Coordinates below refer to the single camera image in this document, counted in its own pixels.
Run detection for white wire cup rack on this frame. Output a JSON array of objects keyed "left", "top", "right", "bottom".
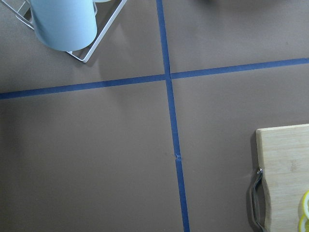
[{"left": 1, "top": 0, "right": 126, "bottom": 63}]

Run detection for light blue cup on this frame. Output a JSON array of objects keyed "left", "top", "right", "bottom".
[{"left": 30, "top": 0, "right": 97, "bottom": 51}]

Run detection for lower lemon slice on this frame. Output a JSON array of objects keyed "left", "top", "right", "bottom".
[{"left": 298, "top": 215, "right": 309, "bottom": 232}]

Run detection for bamboo cutting board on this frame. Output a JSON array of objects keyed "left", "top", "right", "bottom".
[{"left": 251, "top": 124, "right": 309, "bottom": 232}]

